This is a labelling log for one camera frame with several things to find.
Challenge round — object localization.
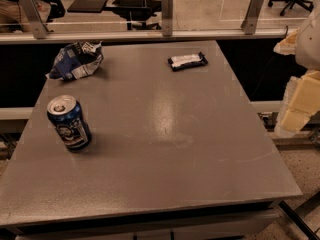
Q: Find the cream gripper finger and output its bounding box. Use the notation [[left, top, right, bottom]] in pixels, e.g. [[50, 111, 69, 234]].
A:
[[275, 70, 320, 138], [273, 30, 298, 55]]

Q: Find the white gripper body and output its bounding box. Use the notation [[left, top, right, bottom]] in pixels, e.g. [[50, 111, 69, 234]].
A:
[[295, 7, 320, 70]]

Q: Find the black white rxbar wrapper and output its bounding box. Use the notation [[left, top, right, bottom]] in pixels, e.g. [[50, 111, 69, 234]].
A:
[[168, 52, 208, 72]]

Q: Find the blue pepsi can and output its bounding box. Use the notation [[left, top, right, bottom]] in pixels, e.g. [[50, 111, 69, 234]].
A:
[[47, 95, 92, 151]]

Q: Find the black office chair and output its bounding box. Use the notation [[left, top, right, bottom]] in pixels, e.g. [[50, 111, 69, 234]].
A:
[[268, 0, 314, 16]]

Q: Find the dark desk with base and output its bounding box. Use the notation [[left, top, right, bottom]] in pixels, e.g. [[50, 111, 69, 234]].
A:
[[67, 0, 162, 30]]

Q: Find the crumpled blue chip bag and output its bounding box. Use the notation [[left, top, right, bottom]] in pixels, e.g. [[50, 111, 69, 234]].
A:
[[46, 42, 104, 81]]

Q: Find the glass barrier panel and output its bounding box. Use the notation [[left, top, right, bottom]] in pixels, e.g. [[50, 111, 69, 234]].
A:
[[0, 0, 320, 35]]

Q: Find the right metal rail bracket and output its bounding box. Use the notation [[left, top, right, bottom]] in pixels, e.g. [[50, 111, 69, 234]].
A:
[[241, 0, 264, 35]]

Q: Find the metal rail bracket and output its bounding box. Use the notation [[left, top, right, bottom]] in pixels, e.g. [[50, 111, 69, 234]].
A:
[[161, 0, 173, 37], [241, 0, 264, 35], [18, 0, 51, 39]]

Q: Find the middle metal rail bracket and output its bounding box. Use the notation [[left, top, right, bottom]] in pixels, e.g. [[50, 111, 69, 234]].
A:
[[161, 0, 173, 37]]

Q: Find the left metal rail bracket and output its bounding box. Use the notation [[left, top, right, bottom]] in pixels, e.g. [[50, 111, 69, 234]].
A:
[[18, 0, 51, 39]]

